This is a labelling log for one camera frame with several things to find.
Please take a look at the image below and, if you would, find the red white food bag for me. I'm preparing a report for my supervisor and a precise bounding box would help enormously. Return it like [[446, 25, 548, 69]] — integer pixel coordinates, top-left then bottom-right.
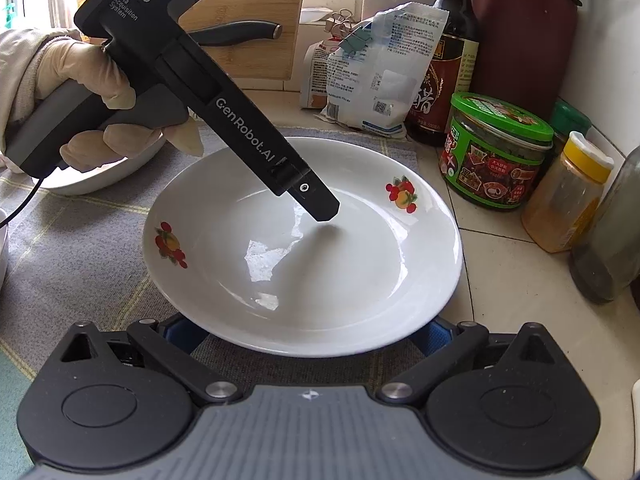
[[299, 8, 358, 110]]

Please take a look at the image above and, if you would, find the green lid small jar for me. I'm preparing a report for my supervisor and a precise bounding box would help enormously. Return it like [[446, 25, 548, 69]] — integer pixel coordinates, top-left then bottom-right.
[[549, 99, 591, 155]]

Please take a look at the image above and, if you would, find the clear bottle red cap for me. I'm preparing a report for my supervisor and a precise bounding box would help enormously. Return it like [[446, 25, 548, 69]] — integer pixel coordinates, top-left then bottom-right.
[[570, 150, 640, 304]]

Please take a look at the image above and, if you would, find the grey green checked mat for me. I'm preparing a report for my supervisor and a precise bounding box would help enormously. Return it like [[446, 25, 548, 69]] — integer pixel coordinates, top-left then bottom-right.
[[1, 129, 421, 479]]

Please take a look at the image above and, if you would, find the dark red knife block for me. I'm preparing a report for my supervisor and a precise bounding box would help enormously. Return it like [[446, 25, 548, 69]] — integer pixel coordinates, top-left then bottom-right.
[[470, 0, 578, 120]]

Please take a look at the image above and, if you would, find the black cable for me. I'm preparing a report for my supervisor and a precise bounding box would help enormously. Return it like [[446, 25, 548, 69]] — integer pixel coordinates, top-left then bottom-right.
[[0, 173, 48, 229]]

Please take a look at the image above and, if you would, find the white blue plastic bag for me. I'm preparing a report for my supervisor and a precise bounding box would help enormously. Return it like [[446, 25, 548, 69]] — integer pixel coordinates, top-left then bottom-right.
[[321, 2, 448, 139]]

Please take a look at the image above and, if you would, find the left gloved hand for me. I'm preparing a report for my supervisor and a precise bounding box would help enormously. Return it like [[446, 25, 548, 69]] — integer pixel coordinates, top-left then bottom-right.
[[34, 38, 205, 174]]

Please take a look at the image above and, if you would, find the yellow lid spice jar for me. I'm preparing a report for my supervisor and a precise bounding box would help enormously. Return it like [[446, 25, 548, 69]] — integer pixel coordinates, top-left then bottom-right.
[[522, 131, 614, 254]]

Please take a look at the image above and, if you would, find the white plate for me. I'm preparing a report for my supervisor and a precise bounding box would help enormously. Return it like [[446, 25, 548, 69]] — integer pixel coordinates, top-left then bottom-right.
[[142, 136, 463, 358], [37, 134, 170, 198]]

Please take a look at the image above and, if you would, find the dark soy sauce bottle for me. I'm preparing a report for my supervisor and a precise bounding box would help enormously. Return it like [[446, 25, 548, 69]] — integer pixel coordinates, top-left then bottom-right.
[[405, 0, 480, 148]]

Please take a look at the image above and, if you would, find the green lid sauce jar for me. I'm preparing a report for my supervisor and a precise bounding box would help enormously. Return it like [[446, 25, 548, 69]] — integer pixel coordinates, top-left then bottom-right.
[[439, 92, 553, 210]]

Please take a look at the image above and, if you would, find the black handled kitchen knife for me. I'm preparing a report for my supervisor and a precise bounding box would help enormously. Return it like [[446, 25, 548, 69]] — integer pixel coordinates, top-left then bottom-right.
[[190, 20, 282, 47]]

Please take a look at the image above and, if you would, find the bamboo cutting board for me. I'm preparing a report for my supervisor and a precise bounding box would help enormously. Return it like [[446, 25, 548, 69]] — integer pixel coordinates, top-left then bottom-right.
[[178, 0, 303, 80]]

